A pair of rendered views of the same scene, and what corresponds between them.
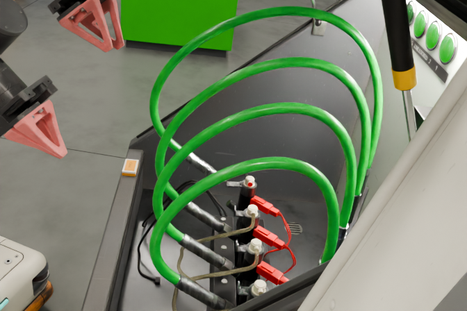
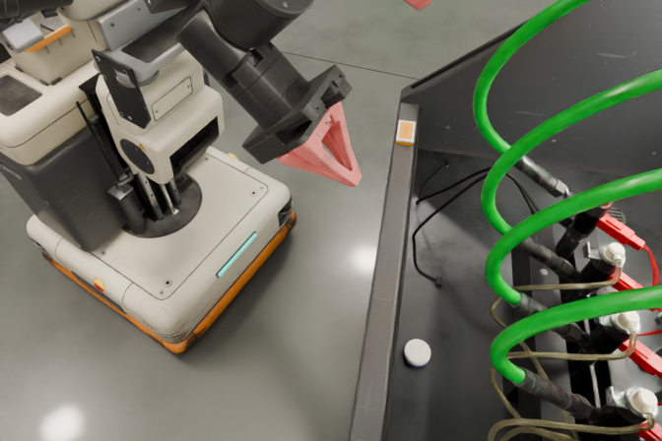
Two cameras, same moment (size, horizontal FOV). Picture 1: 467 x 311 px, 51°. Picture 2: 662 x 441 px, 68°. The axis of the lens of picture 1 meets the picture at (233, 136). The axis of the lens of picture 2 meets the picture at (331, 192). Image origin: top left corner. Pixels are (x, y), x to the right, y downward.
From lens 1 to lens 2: 0.31 m
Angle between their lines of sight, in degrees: 24
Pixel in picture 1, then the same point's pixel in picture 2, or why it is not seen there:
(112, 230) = (391, 226)
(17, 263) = (263, 196)
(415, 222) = not seen: outside the picture
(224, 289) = (550, 340)
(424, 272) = not seen: outside the picture
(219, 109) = (535, 55)
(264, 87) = (615, 25)
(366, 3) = not seen: outside the picture
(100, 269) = (381, 284)
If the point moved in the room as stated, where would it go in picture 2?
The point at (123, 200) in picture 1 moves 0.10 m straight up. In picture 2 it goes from (400, 182) to (408, 139)
